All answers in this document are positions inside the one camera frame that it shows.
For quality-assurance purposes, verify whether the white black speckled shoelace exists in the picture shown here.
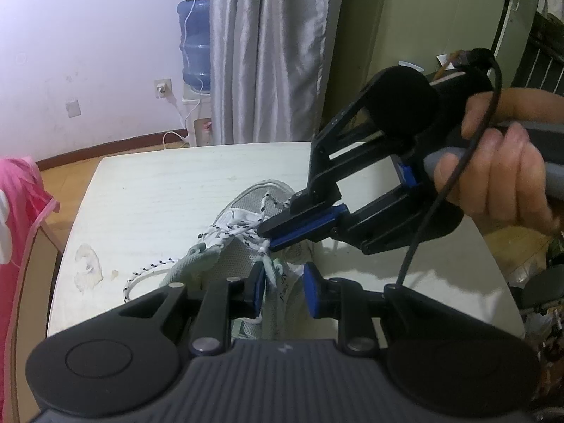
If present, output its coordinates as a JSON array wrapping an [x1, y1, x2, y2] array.
[[122, 180, 294, 303]]

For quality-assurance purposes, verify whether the white mint sneaker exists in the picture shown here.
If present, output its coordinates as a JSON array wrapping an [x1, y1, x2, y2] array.
[[161, 179, 314, 340]]

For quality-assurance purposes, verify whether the person's right hand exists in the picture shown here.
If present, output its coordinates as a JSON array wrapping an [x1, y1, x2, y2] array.
[[447, 88, 563, 235]]

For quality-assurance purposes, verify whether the white water dispenser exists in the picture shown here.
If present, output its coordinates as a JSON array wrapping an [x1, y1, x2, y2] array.
[[181, 86, 211, 147]]

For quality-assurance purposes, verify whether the grey curtain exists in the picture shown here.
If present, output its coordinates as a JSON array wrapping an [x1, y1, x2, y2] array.
[[210, 0, 341, 144]]

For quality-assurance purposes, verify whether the grey office chair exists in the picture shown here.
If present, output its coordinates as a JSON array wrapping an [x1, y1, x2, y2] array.
[[509, 264, 564, 315]]

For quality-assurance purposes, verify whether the blue water bottle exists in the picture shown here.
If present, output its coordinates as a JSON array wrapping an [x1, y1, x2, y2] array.
[[177, 0, 211, 94]]

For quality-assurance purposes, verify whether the black cable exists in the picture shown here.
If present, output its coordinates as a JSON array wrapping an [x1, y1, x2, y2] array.
[[395, 50, 505, 289]]

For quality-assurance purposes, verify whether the white wall socket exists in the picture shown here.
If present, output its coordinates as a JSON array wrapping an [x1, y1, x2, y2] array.
[[154, 78, 173, 99]]

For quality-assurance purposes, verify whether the white wall switch plate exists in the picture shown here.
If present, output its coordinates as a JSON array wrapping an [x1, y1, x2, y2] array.
[[65, 99, 81, 118]]

